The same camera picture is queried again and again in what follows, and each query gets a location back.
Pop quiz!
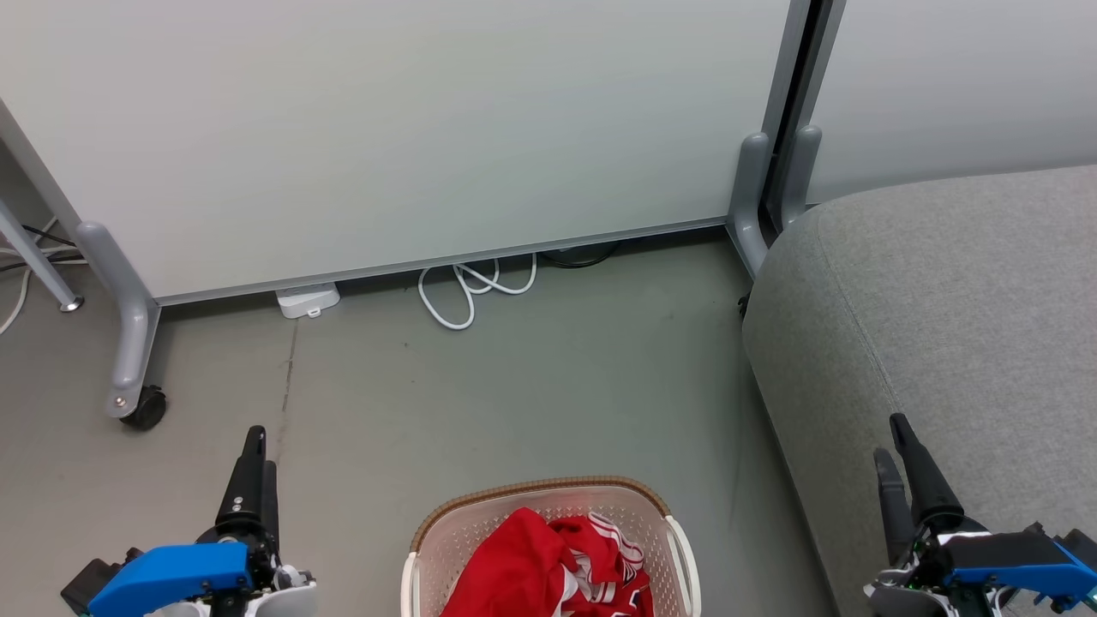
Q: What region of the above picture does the red garment with white stripes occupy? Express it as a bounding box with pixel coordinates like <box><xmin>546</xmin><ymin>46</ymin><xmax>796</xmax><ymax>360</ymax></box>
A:
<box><xmin>439</xmin><ymin>506</ymin><xmax>657</xmax><ymax>617</ymax></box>

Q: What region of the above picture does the white power adapter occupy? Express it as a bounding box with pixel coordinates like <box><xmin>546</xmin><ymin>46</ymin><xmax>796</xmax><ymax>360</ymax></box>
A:
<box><xmin>274</xmin><ymin>282</ymin><xmax>342</xmax><ymax>320</ymax></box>

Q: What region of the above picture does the coiled white cable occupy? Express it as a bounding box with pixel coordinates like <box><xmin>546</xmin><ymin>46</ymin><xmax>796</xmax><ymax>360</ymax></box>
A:
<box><xmin>417</xmin><ymin>252</ymin><xmax>539</xmax><ymax>332</ymax></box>

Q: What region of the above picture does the blue right camera mount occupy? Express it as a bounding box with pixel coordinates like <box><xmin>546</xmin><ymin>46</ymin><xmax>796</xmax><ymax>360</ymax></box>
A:
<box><xmin>938</xmin><ymin>523</ymin><xmax>1097</xmax><ymax>614</ymax></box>

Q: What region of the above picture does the thin black floor cable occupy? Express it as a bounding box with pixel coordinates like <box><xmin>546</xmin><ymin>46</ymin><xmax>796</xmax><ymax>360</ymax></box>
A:
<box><xmin>0</xmin><ymin>223</ymin><xmax>83</xmax><ymax>275</ymax></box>

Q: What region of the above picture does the blue left camera mount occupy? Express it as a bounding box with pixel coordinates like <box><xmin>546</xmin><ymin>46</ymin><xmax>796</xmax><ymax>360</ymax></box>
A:
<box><xmin>86</xmin><ymin>541</ymin><xmax>255</xmax><ymax>617</ymax></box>

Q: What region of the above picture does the cream perforated laundry basket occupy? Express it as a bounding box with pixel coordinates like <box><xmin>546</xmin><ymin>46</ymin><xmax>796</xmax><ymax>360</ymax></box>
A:
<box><xmin>400</xmin><ymin>476</ymin><xmax>703</xmax><ymax>617</ymax></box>

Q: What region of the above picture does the grey metal table leg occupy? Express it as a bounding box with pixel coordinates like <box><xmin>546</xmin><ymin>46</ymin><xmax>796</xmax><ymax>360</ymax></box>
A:
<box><xmin>0</xmin><ymin>200</ymin><xmax>86</xmax><ymax>314</ymax></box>

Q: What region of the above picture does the grey fabric sofa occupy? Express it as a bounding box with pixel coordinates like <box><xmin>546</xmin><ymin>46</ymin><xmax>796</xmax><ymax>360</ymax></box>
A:
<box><xmin>740</xmin><ymin>165</ymin><xmax>1097</xmax><ymax>617</ymax></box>

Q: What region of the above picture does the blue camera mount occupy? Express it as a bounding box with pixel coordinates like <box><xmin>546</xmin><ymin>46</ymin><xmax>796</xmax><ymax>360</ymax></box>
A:
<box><xmin>86</xmin><ymin>541</ymin><xmax>255</xmax><ymax>617</ymax></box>
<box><xmin>938</xmin><ymin>523</ymin><xmax>1097</xmax><ymax>614</ymax></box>

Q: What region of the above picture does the grey partition foot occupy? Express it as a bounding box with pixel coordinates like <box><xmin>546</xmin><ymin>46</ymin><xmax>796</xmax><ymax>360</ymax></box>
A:
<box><xmin>778</xmin><ymin>124</ymin><xmax>824</xmax><ymax>229</ymax></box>
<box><xmin>75</xmin><ymin>221</ymin><xmax>164</xmax><ymax>421</ymax></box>
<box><xmin>726</xmin><ymin>131</ymin><xmax>777</xmax><ymax>280</ymax></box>

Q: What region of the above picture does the thin white floor cable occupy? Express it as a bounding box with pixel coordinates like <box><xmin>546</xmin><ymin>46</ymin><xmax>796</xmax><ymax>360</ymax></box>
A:
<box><xmin>0</xmin><ymin>243</ymin><xmax>87</xmax><ymax>337</ymax></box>

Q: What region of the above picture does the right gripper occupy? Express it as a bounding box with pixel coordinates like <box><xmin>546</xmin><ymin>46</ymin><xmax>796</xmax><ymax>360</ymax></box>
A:
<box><xmin>866</xmin><ymin>412</ymin><xmax>988</xmax><ymax>617</ymax></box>

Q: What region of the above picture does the white partition panel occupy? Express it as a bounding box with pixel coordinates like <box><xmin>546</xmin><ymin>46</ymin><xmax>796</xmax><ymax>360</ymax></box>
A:
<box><xmin>0</xmin><ymin>0</ymin><xmax>813</xmax><ymax>308</ymax></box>
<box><xmin>793</xmin><ymin>0</ymin><xmax>1097</xmax><ymax>207</ymax></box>

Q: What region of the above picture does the coiled black cable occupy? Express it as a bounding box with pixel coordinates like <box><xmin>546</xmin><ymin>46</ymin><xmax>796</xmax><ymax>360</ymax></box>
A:
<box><xmin>539</xmin><ymin>242</ymin><xmax>620</xmax><ymax>270</ymax></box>

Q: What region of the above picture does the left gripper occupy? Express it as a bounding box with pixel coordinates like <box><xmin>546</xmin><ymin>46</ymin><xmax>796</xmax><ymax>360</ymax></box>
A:
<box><xmin>197</xmin><ymin>425</ymin><xmax>318</xmax><ymax>617</ymax></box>

